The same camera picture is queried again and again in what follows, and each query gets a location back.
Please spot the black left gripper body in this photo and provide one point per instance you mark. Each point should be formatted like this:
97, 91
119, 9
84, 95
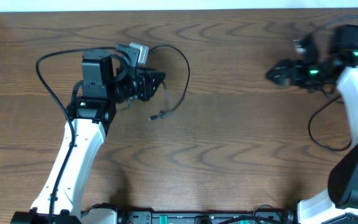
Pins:
128, 86

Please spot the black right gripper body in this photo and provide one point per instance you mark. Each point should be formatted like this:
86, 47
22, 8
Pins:
308, 76

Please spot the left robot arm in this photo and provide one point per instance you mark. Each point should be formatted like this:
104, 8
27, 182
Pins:
111, 75

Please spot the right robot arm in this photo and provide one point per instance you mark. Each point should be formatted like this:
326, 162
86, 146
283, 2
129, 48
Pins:
340, 199

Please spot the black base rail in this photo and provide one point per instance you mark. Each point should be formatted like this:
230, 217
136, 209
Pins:
197, 217

